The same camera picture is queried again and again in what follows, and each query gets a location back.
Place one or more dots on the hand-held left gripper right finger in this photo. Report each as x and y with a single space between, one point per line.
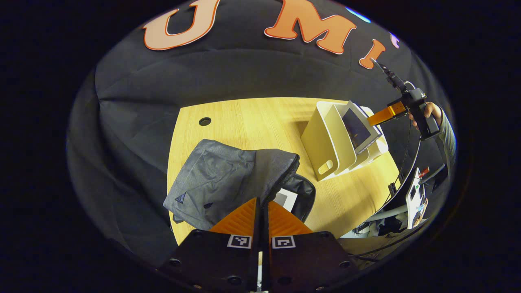
309 264

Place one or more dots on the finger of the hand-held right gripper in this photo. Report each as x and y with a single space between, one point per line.
384 114

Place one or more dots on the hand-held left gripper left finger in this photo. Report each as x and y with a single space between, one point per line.
211 264

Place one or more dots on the dark blue cover book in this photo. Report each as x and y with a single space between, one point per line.
358 128

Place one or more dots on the white bookshelf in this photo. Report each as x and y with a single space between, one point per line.
321 138

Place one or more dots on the white portrait cover book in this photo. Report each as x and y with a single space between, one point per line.
285 198

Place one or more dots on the grey schoolbag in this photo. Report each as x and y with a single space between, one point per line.
220 175

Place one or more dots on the white device with red button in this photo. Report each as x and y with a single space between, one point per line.
415 199

